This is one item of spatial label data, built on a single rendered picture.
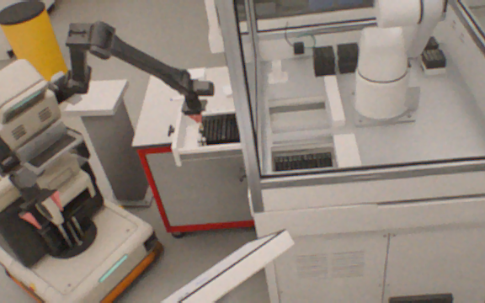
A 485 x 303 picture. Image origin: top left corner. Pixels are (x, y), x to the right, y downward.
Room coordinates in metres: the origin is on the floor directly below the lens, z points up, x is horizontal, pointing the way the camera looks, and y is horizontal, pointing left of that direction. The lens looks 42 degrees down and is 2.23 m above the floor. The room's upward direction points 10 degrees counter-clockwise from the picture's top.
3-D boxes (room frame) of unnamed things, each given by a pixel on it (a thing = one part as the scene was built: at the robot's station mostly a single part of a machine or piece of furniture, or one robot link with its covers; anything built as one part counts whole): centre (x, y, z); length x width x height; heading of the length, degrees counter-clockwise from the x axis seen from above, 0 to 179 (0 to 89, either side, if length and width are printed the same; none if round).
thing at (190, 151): (1.72, 0.04, 0.86); 0.40 x 0.26 x 0.06; 82
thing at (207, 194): (2.15, 0.17, 0.38); 0.62 x 0.58 x 0.76; 172
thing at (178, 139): (1.75, 0.25, 0.87); 0.29 x 0.02 x 0.11; 172
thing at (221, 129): (1.72, 0.05, 0.87); 0.22 x 0.18 x 0.06; 82
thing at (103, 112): (2.39, 0.73, 0.38); 0.30 x 0.30 x 0.76; 76
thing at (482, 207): (1.60, -0.54, 0.87); 1.02 x 0.95 x 0.14; 172
